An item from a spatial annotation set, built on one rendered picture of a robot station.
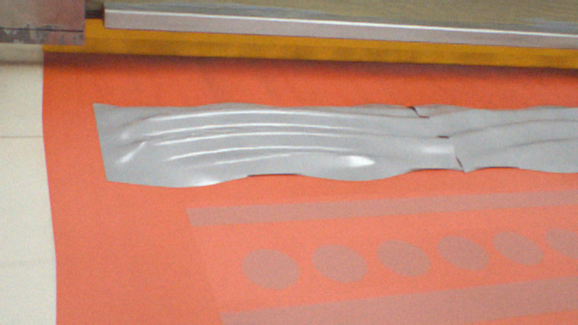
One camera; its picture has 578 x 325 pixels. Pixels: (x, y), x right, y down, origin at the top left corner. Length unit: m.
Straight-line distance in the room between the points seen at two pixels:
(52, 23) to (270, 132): 0.12
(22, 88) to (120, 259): 0.14
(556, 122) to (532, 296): 0.17
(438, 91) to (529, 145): 0.08
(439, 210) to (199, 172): 0.11
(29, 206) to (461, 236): 0.18
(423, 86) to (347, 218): 0.17
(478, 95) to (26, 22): 0.28
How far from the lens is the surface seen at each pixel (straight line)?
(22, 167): 0.31
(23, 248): 0.27
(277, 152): 0.33
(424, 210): 0.33
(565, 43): 0.50
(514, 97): 0.48
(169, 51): 0.41
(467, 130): 0.40
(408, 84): 0.45
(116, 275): 0.26
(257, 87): 0.40
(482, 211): 0.34
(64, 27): 0.37
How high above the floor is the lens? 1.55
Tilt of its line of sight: 59 degrees down
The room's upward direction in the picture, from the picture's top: 36 degrees clockwise
